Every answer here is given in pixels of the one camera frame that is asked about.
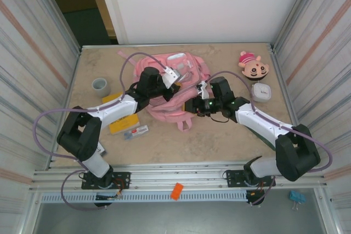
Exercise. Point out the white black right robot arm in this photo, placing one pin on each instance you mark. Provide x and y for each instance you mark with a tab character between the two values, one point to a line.
260	121

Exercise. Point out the yellow book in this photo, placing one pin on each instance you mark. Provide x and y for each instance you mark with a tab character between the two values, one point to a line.
123	124

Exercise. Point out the orange plastic block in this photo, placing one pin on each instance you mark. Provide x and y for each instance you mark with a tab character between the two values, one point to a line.
176	190

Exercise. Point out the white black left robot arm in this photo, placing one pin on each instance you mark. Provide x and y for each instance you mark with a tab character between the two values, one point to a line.
115	109

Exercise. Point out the small grey red packet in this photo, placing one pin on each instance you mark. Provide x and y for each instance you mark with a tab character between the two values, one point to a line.
136	132

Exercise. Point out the dark green book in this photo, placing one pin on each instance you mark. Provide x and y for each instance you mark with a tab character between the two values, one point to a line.
260	137

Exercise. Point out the white square box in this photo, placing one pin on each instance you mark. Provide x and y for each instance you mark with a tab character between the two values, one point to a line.
261	92

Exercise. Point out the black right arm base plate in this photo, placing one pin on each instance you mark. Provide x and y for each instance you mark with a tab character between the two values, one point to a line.
233	176

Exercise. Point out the plush doll with pink hat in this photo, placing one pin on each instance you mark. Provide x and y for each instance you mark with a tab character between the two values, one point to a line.
255	69

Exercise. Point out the pink backpack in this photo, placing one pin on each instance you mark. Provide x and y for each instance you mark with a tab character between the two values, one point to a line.
164	108

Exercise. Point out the aluminium rail frame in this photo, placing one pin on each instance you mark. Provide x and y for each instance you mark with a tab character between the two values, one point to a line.
178	175

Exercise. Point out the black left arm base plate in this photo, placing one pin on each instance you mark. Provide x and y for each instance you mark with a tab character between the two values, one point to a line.
123	176

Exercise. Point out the grey cup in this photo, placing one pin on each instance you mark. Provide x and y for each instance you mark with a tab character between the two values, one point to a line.
101	87

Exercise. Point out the blue binder clip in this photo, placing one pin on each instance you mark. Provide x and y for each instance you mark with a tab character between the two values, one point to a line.
296	197

